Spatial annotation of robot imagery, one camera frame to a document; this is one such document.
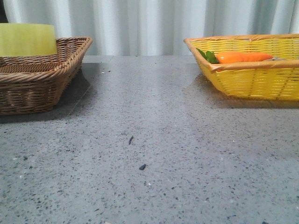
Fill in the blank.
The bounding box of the yellow wicker basket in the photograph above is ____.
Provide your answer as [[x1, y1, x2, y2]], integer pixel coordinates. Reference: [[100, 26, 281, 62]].
[[184, 34, 299, 101]]

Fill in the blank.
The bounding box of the brown wicker basket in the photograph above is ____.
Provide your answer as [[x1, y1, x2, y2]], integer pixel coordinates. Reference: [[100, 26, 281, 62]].
[[0, 37, 93, 115]]

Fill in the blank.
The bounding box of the orange toy carrot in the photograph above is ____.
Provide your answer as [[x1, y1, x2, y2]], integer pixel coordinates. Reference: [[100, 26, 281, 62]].
[[197, 48, 274, 64]]

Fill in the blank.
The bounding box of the yellow-green tape roll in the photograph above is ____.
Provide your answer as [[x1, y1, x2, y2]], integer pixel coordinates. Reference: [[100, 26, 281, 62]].
[[0, 23, 57, 57]]

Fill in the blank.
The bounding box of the white pleated curtain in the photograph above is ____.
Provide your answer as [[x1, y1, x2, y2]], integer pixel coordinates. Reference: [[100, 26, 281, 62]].
[[0, 0, 299, 56]]

